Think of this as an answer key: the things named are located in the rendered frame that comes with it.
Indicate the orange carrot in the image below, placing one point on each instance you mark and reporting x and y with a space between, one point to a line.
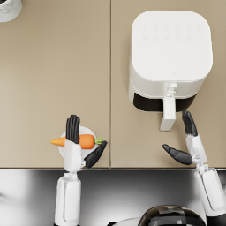
85 141

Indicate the small white round plate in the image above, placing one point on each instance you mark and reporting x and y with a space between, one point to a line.
85 131

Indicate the white marbled pot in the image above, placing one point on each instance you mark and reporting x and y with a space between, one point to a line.
9 9

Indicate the white air fryer body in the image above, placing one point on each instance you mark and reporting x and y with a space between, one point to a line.
171 50

